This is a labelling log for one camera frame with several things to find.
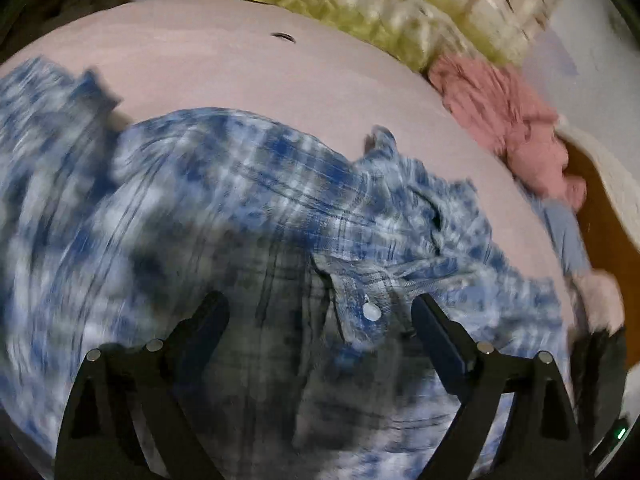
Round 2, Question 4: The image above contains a blue plaid shirt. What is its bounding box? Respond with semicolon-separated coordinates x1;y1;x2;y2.
1;58;568;479

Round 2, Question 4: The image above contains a black folded jacket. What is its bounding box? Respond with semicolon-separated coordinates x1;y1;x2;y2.
570;327;627;453

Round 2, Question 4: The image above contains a pink pillow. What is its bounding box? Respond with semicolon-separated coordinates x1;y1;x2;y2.
572;270;625;334

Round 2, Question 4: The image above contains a light blue pillow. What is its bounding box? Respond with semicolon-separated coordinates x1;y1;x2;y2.
524;191;591;274

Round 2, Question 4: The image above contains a wooden white bed headboard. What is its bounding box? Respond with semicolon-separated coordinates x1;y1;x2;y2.
554;119;640;311

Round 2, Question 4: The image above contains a pink crumpled quilt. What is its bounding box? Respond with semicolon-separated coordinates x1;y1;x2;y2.
427;54;587;211

